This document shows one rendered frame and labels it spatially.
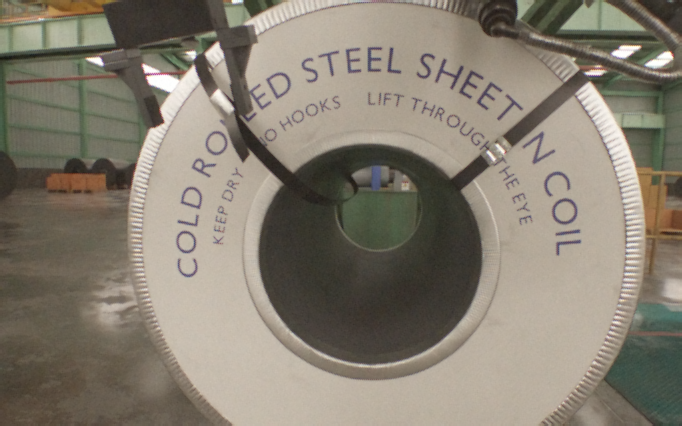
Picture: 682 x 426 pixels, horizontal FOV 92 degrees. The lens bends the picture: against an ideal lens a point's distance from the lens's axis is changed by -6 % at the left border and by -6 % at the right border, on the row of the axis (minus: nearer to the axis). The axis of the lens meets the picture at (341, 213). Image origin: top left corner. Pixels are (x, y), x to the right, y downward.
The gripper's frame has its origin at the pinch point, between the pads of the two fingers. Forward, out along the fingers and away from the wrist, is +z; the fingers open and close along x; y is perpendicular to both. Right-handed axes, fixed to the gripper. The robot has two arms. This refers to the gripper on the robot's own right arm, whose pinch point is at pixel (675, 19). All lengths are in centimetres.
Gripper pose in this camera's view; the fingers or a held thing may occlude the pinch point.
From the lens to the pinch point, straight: 80.8
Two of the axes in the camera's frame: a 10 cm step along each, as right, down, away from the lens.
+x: -4.1, 6.9, -6.0
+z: -2.2, 5.7, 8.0
